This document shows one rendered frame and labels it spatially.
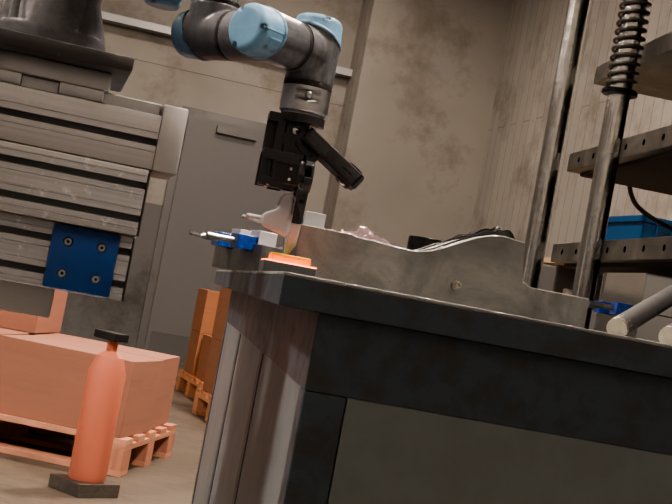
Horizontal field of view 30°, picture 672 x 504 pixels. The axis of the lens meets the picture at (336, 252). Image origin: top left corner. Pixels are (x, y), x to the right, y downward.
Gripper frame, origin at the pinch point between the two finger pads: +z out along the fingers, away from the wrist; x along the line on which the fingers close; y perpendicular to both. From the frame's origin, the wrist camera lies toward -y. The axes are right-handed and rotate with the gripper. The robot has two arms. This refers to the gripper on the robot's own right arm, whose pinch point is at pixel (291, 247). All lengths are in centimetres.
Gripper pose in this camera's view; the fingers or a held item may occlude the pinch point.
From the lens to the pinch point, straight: 191.1
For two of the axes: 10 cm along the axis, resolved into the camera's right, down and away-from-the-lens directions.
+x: 1.3, -0.1, -9.9
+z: -1.8, 9.8, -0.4
